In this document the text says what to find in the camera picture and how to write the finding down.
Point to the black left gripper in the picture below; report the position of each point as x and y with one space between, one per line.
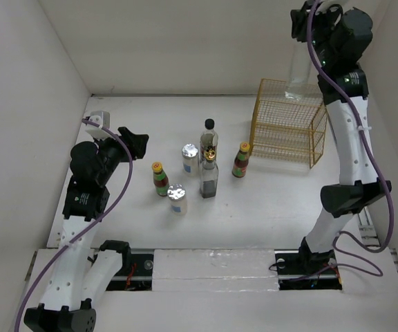
137 142

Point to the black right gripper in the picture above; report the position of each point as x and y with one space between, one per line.
298 22

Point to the clear oil bottle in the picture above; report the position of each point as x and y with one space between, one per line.
299 72

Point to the dark-filled gold-spout oil bottle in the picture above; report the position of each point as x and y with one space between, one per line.
209 174

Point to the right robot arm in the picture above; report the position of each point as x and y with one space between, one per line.
361 182

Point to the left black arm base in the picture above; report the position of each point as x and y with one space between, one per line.
137 267

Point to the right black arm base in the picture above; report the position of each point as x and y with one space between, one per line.
297 271

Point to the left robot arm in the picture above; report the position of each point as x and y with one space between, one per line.
74 288

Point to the left yellow-cap sauce bottle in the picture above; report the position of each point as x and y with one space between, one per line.
160 179

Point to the yellow-cap sauce bottle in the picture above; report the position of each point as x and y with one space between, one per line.
241 160
160 179

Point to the rear silver-lid spice jar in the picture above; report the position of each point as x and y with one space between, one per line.
190 154

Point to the silver-lid spice jar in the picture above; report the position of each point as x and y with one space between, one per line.
178 199
190 154

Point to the front silver-lid spice jar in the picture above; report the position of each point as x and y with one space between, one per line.
178 199

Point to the clear bottle black cap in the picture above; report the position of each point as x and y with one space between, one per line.
208 138

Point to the right yellow-cap sauce bottle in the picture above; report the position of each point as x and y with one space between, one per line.
241 160

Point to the white foam front board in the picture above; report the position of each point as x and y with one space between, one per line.
216 271

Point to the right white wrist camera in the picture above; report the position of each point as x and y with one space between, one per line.
325 5

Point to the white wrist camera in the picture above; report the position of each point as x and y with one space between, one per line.
95 123
325 5

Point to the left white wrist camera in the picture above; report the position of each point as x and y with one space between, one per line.
95 123

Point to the gold wire basket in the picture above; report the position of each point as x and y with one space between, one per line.
288 129

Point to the aluminium side rail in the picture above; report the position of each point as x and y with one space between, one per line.
367 230

